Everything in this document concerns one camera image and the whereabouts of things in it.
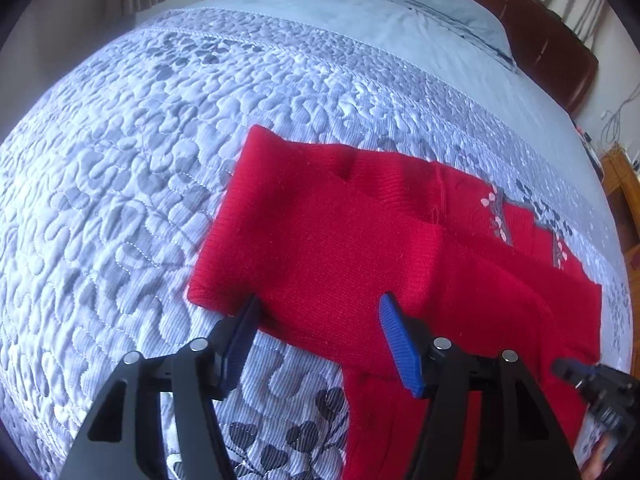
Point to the light blue bed sheet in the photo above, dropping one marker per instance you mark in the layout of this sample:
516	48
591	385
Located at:
350	15

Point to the wooden nightstand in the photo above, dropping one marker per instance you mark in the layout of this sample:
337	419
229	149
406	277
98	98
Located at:
622	195

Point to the person's right hand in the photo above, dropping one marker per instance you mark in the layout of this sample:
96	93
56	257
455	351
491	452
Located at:
597	462

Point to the grey patterned quilt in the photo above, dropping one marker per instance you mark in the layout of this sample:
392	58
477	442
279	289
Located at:
125	200

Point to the brown leather headboard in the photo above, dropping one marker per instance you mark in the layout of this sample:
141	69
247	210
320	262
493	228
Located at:
550	30

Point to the light blue pillow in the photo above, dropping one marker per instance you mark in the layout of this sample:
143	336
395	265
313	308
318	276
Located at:
440	0

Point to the red knit sweater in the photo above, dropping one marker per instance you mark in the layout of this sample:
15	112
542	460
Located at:
340	240

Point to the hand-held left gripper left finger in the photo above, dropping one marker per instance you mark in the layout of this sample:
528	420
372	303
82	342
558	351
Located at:
239	342

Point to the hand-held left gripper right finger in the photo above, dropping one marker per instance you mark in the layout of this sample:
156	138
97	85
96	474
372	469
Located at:
400	347

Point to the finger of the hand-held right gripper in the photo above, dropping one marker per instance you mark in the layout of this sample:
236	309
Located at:
570	367

